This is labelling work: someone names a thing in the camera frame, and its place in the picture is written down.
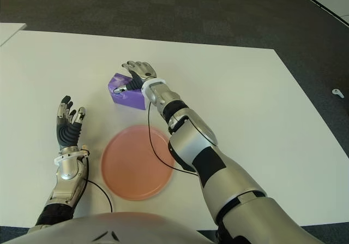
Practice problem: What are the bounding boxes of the white side table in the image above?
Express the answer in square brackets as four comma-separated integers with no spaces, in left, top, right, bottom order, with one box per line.
[0,22,27,47]

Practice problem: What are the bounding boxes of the purple tissue paper pack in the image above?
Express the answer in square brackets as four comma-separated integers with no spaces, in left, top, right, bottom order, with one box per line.
[107,72,147,111]

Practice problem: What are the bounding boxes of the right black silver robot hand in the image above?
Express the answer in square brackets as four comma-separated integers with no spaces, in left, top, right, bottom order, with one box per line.
[113,60,158,95]

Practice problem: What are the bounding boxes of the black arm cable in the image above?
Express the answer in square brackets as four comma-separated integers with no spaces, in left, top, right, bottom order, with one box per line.
[147,99,198,177]
[81,156,114,213]

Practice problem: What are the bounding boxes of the pink round plate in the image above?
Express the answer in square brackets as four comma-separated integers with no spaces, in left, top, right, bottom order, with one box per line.
[101,124,176,201]

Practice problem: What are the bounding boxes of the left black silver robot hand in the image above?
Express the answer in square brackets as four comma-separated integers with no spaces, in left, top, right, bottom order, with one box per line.
[56,96,87,151]

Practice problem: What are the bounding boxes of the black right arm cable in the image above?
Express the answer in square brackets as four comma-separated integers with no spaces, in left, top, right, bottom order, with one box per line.
[147,99,198,177]

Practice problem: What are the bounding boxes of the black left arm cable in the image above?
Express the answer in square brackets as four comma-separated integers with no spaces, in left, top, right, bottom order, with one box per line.
[81,156,114,213]

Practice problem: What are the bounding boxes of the silver robot torso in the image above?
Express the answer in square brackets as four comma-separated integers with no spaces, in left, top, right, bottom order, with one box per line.
[0,211,219,244]

